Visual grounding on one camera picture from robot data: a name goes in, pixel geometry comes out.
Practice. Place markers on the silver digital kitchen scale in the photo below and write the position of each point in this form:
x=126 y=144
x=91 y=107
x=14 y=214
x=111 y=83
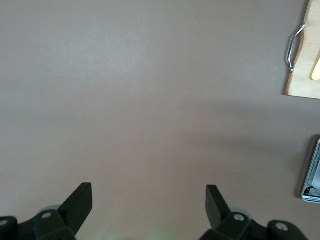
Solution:
x=313 y=175

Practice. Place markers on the yellow plastic fork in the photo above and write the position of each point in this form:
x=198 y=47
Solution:
x=316 y=71

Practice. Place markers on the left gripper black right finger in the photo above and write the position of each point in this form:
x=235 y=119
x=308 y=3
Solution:
x=217 y=212

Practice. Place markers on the wooden cutting board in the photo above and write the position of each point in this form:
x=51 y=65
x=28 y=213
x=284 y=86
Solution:
x=305 y=82

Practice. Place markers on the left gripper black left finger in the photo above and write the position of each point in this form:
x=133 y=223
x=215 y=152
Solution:
x=72 y=212

